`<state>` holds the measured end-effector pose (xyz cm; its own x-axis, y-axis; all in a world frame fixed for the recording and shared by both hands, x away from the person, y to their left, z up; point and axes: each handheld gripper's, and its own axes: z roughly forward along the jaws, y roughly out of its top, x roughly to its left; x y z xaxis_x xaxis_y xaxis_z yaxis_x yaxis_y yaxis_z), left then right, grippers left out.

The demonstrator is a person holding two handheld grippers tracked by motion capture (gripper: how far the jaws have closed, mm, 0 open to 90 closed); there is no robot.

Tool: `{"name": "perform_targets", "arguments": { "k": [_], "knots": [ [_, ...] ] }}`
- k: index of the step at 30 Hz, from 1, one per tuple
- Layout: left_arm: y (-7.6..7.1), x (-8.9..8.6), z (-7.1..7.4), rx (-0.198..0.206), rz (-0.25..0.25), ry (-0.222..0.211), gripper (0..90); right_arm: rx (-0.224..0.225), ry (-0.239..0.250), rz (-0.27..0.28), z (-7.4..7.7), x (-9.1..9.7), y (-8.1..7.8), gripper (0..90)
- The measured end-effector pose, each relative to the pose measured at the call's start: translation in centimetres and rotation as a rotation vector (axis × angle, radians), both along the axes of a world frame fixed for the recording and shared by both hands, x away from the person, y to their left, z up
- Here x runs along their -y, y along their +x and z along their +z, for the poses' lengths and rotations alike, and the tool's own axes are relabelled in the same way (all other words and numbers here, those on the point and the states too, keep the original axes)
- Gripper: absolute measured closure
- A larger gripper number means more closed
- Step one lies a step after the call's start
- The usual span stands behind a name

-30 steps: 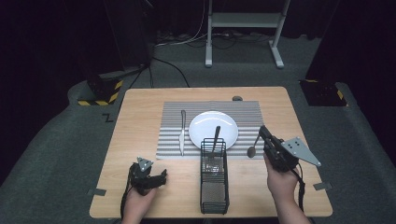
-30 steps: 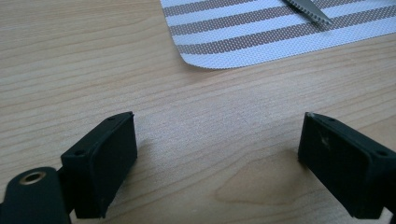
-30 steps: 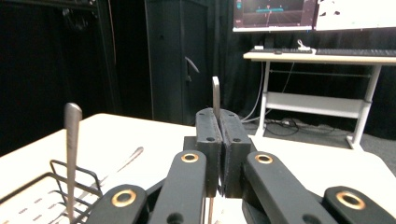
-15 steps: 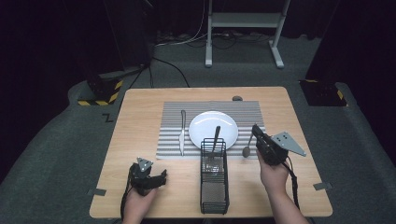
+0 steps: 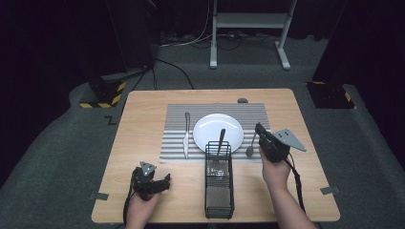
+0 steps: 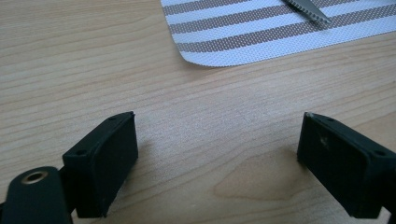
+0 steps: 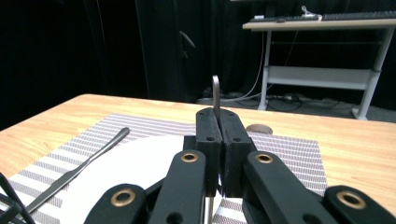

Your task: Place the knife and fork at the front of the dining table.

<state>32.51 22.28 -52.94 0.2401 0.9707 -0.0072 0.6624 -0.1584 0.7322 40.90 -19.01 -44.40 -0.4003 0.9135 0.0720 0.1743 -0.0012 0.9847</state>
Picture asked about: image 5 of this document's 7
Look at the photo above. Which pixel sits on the silver table knife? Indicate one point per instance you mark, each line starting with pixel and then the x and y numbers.
pixel 186 140

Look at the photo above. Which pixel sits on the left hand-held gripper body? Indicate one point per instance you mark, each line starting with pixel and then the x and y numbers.
pixel 144 184

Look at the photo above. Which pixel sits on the black box with hazard stripes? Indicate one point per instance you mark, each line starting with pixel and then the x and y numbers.
pixel 103 92

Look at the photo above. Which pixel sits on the black upright panel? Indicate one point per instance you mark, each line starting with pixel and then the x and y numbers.
pixel 133 35

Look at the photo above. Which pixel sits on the grey striped placemat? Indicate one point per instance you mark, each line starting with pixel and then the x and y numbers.
pixel 173 130

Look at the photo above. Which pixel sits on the grey tape piece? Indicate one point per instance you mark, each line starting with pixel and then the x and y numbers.
pixel 99 196
pixel 330 190

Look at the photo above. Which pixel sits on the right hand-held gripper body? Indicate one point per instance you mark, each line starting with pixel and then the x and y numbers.
pixel 275 149

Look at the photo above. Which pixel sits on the black box with yellow corners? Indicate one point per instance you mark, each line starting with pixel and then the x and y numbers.
pixel 329 95

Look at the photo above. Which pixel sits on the person's right hand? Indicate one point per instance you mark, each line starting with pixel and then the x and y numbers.
pixel 275 173

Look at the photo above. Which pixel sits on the white round plate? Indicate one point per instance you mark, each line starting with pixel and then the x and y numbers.
pixel 210 130

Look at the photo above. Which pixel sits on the small dark round object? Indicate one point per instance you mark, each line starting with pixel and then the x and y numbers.
pixel 242 100

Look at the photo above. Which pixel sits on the person's left hand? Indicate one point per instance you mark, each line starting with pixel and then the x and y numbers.
pixel 140 210

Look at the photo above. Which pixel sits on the white metal stand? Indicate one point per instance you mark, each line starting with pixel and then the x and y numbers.
pixel 250 20

